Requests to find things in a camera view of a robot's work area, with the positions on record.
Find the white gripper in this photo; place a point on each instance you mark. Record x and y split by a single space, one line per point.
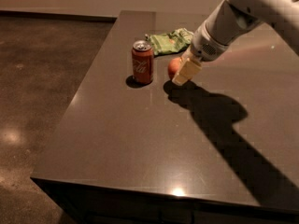
204 46

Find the red apple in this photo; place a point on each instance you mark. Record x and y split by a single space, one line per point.
173 66

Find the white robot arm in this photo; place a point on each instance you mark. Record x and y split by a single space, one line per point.
230 20

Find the red coke can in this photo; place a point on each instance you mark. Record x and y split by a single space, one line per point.
142 61

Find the green chip bag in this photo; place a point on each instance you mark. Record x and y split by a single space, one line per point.
170 43

